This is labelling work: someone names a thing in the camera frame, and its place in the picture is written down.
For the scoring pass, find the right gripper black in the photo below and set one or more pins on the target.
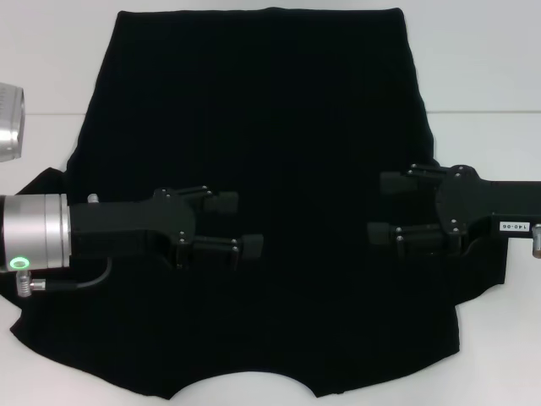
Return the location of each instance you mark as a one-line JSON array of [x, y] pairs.
[[460, 199]]

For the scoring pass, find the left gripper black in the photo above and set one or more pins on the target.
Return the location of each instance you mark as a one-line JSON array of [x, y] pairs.
[[127, 224]]

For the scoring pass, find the black shirt with FREE print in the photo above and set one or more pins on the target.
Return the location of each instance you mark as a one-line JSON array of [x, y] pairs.
[[270, 127]]

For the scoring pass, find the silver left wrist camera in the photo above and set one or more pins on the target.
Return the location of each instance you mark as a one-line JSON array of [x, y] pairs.
[[10, 122]]

